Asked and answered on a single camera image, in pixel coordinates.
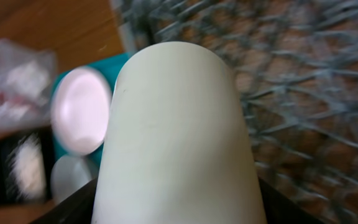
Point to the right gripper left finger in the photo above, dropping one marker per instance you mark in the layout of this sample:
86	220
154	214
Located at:
76	209

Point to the black plastic tray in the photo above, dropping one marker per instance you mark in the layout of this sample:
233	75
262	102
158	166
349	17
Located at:
8	191

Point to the clear plastic waste bin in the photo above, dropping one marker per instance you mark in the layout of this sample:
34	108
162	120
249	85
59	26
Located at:
12	55

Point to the large white plate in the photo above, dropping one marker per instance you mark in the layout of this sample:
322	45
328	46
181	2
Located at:
80	110

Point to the white tissue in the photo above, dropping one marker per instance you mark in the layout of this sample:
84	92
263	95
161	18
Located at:
23	94

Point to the teal serving tray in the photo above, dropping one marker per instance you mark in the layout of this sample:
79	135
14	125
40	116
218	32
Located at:
109	68

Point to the grey bowl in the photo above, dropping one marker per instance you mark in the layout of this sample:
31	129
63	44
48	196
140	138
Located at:
69	174

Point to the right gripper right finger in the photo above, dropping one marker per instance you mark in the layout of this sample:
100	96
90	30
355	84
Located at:
281	210

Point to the white cup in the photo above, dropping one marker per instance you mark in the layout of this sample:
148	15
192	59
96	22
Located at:
177	148

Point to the grey dishwasher rack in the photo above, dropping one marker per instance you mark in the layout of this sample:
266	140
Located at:
296	69

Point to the cooked white rice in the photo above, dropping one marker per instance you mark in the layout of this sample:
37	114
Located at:
27	168

